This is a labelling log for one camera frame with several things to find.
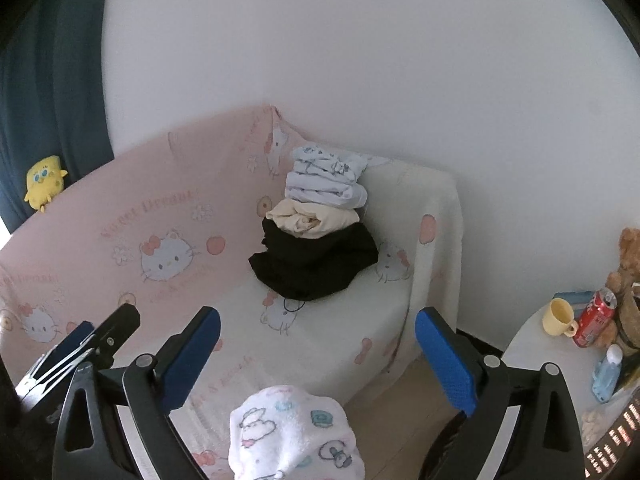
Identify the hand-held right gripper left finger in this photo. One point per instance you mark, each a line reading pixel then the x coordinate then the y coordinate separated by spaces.
pixel 192 355

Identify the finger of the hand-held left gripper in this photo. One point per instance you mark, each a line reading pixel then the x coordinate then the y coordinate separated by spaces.
pixel 122 322
pixel 75 335

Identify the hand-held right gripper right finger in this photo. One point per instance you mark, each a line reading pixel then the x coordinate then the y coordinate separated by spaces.
pixel 447 360

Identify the white cartoon print pants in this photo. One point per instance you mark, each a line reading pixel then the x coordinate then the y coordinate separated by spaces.
pixel 325 185

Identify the white round side table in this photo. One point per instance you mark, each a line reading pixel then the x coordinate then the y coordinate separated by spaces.
pixel 545 375

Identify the pink Hello Kitty blanket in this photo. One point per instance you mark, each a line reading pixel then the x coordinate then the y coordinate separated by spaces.
pixel 150 220

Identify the yellow cup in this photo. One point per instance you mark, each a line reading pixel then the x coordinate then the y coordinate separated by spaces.
pixel 559 317

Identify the person's white fleece pajamas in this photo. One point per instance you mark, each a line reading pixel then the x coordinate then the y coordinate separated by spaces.
pixel 295 435

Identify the blue box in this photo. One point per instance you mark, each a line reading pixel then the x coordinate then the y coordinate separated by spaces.
pixel 575 297

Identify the red soda can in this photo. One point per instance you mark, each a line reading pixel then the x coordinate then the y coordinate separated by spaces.
pixel 592 320

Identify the black garment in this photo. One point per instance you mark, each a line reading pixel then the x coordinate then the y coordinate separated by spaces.
pixel 315 265

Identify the yellow plush toy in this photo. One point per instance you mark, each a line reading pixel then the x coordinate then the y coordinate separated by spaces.
pixel 44 180

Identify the clear blue bottle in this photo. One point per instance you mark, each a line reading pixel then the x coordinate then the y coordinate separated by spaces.
pixel 605 380

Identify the cream garment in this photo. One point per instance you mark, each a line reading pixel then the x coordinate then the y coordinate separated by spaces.
pixel 310 217

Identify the red patterned object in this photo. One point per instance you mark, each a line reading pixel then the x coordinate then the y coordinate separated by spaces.
pixel 612 442

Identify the brown teddy bear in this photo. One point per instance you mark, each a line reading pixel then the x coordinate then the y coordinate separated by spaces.
pixel 627 280

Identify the dark curtain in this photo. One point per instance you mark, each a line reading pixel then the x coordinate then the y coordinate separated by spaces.
pixel 55 85

